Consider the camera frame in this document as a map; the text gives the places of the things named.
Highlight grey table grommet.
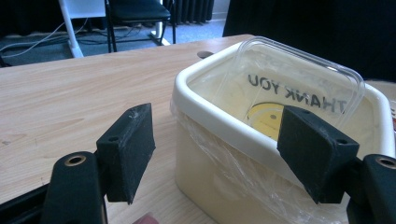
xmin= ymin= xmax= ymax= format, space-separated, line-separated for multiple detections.
xmin=196 ymin=49 xmax=216 ymax=60

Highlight black folding chair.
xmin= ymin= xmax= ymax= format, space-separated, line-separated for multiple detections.
xmin=104 ymin=0 xmax=177 ymax=54

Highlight black floor cables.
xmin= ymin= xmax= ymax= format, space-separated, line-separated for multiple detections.
xmin=74 ymin=24 xmax=157 ymax=48

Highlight clear plastic lid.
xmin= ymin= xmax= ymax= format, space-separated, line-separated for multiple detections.
xmin=214 ymin=35 xmax=366 ymax=133

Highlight white floor cable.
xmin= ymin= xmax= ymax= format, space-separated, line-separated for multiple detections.
xmin=0 ymin=18 xmax=92 ymax=59

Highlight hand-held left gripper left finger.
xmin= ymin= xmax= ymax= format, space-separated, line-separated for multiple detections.
xmin=95 ymin=103 xmax=156 ymax=205

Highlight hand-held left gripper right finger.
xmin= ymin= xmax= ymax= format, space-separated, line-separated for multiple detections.
xmin=276 ymin=105 xmax=361 ymax=205

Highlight dark pleated curtain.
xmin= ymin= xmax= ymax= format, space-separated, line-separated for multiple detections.
xmin=162 ymin=0 xmax=216 ymax=26

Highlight cream plastic bin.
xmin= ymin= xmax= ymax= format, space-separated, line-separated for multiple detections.
xmin=170 ymin=41 xmax=396 ymax=224

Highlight white desk frame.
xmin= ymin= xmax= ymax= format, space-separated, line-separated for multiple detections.
xmin=58 ymin=0 xmax=171 ymax=60

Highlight black curtain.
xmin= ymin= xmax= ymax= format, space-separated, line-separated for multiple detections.
xmin=221 ymin=0 xmax=396 ymax=83

